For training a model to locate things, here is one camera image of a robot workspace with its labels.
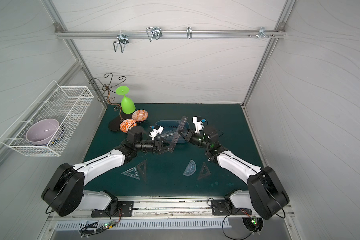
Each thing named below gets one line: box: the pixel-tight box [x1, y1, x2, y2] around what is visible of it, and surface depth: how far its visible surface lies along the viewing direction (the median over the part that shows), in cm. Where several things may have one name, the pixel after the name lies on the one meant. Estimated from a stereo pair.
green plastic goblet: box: [115, 85, 136, 114], surface depth 90 cm
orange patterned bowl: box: [120, 118, 137, 134], surface depth 106 cm
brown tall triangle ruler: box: [136, 159, 147, 182], surface depth 88 cm
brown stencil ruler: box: [167, 115, 188, 153], surface depth 80 cm
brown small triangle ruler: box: [197, 161, 211, 180], surface depth 88 cm
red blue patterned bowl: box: [132, 109, 148, 122], surface depth 113 cm
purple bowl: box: [26, 118, 60, 146], surface depth 62 cm
